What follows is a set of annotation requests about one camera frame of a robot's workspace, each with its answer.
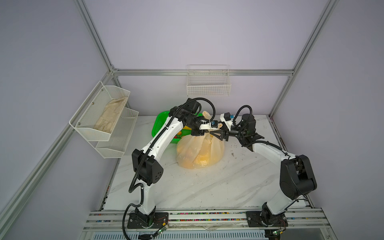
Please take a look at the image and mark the green plastic basket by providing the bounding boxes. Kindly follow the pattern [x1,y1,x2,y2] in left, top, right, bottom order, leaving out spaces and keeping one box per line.
[147,111,200,150]

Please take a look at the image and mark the banana print plastic bag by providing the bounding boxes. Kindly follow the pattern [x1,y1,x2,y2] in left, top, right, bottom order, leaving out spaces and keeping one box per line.
[175,110,226,170]

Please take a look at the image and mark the white wire wall basket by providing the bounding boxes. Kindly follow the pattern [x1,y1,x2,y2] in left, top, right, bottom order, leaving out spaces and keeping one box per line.
[187,65,232,97]

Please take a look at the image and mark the upper white mesh shelf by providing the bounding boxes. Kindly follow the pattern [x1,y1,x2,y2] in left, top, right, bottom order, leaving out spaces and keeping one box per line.
[69,82,130,142]

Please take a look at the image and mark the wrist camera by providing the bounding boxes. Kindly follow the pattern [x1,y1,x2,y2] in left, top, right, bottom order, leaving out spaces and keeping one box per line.
[220,112,235,131]
[199,121,219,131]

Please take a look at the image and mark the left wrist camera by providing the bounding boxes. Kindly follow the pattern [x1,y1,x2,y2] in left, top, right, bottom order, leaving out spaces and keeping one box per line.
[199,121,219,131]

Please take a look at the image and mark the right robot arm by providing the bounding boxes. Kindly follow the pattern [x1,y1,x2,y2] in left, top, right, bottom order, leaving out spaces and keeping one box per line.
[208,112,317,227]

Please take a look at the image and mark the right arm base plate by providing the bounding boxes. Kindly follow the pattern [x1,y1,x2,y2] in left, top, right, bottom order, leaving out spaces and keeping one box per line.
[246,210,288,228]

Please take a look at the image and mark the white mesh shelf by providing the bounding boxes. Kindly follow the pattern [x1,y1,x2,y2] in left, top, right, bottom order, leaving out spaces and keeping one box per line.
[69,82,130,142]
[96,108,139,159]

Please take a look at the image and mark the beige cloth in shelf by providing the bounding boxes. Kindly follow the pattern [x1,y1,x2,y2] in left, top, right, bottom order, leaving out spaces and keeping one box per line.
[94,97,128,134]

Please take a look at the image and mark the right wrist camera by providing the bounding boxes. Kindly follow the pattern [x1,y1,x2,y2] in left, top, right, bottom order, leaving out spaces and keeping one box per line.
[220,112,235,131]

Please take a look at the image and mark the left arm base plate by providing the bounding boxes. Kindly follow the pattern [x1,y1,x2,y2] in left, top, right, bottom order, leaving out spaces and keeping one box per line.
[126,212,169,230]

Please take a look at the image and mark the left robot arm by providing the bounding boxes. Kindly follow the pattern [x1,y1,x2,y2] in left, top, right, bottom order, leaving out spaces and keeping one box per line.
[122,97,218,240]

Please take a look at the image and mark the aluminium mounting rail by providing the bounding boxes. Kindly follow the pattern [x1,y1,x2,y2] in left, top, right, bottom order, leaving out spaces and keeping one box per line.
[83,208,331,232]

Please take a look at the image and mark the lower white mesh shelf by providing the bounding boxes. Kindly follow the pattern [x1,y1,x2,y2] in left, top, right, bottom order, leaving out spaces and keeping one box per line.
[96,108,139,159]

